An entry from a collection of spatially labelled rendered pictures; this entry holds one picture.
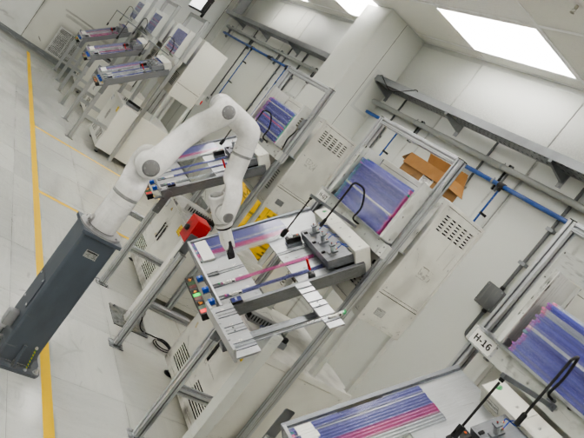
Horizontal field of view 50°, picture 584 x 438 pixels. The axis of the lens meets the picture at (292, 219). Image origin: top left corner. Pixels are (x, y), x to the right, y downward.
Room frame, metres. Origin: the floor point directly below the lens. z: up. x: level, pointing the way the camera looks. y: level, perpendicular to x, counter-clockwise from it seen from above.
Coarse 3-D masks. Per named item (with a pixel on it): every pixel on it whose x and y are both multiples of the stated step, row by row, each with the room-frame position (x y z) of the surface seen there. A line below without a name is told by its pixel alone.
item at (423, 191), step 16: (400, 128) 3.42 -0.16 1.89; (416, 144) 3.30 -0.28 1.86; (432, 144) 3.16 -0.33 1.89; (352, 160) 3.45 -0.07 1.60; (448, 160) 3.02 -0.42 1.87; (320, 192) 3.57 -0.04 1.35; (416, 192) 2.94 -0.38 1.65; (416, 208) 2.97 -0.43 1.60; (432, 208) 3.01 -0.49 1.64; (400, 224) 2.96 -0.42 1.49; (384, 240) 2.98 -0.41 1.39; (160, 304) 3.40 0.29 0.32; (176, 320) 3.44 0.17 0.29; (256, 320) 3.19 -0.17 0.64; (192, 400) 2.76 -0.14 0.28; (208, 400) 2.80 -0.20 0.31; (128, 432) 2.70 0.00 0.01
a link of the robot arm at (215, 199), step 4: (216, 192) 2.77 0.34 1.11; (220, 192) 2.77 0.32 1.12; (224, 192) 2.77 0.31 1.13; (208, 196) 2.76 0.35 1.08; (212, 196) 2.74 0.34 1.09; (216, 196) 2.74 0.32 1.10; (220, 196) 2.73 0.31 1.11; (212, 200) 2.73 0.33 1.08; (216, 200) 2.72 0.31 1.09; (220, 200) 2.73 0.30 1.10; (212, 204) 2.74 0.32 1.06; (216, 204) 2.73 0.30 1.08; (220, 204) 2.73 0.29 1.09; (212, 208) 2.75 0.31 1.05; (216, 208) 2.73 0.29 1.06; (212, 212) 2.76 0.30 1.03; (212, 216) 2.79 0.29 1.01; (216, 220) 2.77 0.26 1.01; (220, 224) 2.77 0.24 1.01
